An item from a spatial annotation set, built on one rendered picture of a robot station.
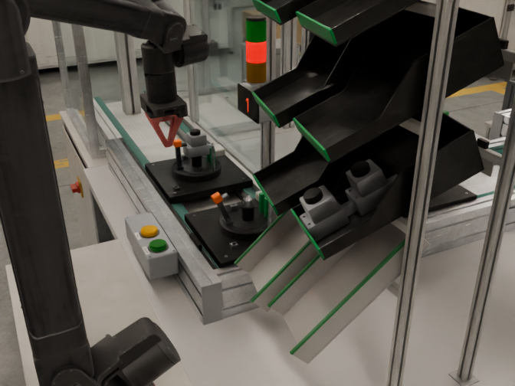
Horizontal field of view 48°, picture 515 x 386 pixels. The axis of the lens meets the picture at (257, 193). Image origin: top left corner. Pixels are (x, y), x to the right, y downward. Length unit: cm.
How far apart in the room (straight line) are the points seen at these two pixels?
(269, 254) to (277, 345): 19
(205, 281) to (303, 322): 27
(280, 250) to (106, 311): 43
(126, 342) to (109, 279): 75
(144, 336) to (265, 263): 52
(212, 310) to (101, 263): 37
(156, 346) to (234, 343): 53
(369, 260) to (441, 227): 54
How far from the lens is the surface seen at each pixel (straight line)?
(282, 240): 117
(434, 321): 133
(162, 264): 134
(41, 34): 644
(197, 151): 163
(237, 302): 128
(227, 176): 164
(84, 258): 154
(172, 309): 133
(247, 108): 150
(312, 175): 105
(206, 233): 137
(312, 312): 104
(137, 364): 72
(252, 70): 145
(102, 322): 133
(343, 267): 104
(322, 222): 90
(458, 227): 157
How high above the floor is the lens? 168
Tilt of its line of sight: 27 degrees down
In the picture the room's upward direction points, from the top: straight up
